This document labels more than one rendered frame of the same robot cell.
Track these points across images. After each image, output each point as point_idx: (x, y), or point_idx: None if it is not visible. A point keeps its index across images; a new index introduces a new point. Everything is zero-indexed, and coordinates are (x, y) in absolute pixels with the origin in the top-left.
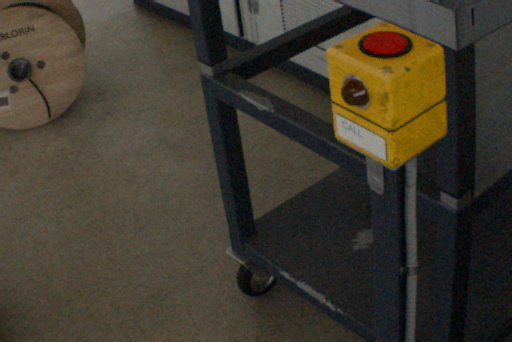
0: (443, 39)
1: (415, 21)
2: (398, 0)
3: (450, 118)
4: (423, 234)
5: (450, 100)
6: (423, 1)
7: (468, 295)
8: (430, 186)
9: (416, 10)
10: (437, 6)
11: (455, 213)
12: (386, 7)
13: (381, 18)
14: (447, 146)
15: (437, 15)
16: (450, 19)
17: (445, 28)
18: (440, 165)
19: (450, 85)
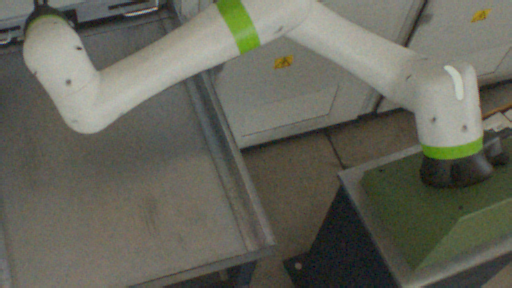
0: (264, 255)
1: (246, 259)
2: (235, 259)
3: (251, 268)
4: None
5: (252, 264)
6: (254, 252)
7: (186, 281)
8: (221, 287)
9: (248, 256)
10: (264, 249)
11: (248, 287)
12: (225, 265)
13: (220, 269)
14: (247, 275)
15: (263, 251)
16: (272, 248)
17: (267, 252)
18: (240, 282)
19: (254, 260)
